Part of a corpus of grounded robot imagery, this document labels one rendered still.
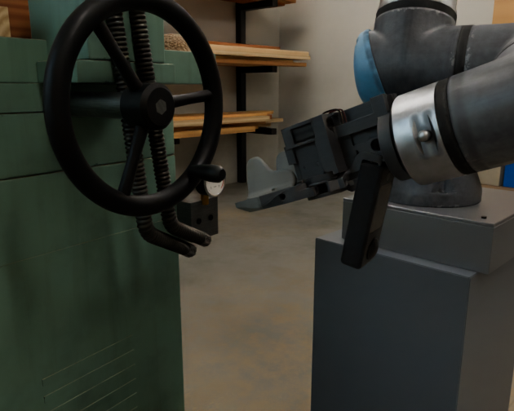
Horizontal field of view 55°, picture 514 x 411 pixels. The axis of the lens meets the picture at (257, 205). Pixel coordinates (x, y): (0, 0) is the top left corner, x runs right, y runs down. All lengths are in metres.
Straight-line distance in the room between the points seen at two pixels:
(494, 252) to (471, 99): 0.45
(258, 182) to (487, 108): 0.25
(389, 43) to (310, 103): 4.00
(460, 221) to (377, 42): 0.37
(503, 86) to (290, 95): 4.31
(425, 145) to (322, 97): 4.04
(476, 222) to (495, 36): 0.36
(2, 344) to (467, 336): 0.71
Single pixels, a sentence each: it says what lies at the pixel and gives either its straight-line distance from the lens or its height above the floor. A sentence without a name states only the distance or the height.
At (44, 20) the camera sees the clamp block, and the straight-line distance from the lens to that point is 0.81.
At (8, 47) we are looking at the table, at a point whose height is 0.89.
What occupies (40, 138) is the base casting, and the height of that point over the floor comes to 0.76.
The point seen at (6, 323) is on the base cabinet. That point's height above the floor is 0.50.
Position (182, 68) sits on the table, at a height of 0.87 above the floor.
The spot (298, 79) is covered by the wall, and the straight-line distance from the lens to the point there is 4.67.
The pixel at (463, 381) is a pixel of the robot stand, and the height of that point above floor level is 0.36.
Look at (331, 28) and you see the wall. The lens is 4.48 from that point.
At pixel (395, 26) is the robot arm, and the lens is 0.59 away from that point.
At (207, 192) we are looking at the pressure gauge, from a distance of 0.94.
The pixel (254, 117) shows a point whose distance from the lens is 3.89.
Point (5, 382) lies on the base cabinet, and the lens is 0.85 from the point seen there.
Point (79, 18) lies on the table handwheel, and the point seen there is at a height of 0.91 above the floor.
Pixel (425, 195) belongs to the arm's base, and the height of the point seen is 0.65.
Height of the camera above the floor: 0.83
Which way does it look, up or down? 13 degrees down
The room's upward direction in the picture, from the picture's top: straight up
